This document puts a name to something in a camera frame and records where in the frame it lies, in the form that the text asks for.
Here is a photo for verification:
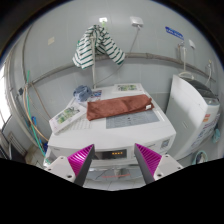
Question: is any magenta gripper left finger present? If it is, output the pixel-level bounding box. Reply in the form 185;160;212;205
67;144;95;186

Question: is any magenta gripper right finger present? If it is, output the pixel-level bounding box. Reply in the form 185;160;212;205
134;144;162;184

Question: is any brown folded towel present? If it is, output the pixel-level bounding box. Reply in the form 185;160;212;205
87;94;154;121

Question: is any white front washing machine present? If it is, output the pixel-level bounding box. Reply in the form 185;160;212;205
43;83;177;192

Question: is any blue crumpled cloth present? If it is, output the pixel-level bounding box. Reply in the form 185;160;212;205
73;85;92;102

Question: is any white top-load washing machine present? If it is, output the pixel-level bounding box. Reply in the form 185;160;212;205
166;75;220;160

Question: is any white picture box rear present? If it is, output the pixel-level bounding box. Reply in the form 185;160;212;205
113;83;143;93

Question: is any green striped white garment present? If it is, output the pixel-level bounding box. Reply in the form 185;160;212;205
72;25;125;69

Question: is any white vertical pipe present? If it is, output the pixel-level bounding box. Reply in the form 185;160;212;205
91;36;96;89

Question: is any green hose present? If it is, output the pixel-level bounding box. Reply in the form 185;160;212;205
24;69;46;158

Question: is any grey horizontal wall pipe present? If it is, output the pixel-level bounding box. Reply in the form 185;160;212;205
27;53;215;87

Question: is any blue wall sign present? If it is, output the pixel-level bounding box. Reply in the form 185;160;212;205
165;26;184;40

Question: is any white wall socket box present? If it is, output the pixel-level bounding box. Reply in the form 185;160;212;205
130;16;143;27

